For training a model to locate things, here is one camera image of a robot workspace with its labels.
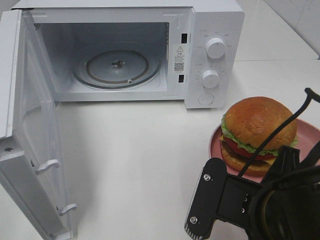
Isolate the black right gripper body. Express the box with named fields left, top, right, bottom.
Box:
left=262, top=146, right=300, bottom=190

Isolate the pink round plate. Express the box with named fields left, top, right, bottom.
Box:
left=209, top=115, right=320, bottom=180

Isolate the burger with lettuce and tomato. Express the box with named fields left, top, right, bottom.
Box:
left=219, top=96, right=298, bottom=177

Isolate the round white door button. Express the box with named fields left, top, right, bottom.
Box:
left=198, top=93, right=214, bottom=106

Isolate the white microwave door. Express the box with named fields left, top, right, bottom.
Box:
left=0, top=9, right=77, bottom=240

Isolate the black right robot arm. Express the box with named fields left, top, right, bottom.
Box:
left=245, top=143, right=320, bottom=240

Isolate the lower white timer knob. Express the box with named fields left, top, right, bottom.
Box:
left=201, top=70, right=220, bottom=89

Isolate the upper white power knob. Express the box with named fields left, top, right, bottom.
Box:
left=205, top=36, right=227, bottom=59

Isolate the white microwave oven body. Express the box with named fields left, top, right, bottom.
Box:
left=10, top=0, right=245, bottom=109

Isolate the glass microwave turntable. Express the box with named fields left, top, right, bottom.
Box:
left=72, top=50, right=162, bottom=90

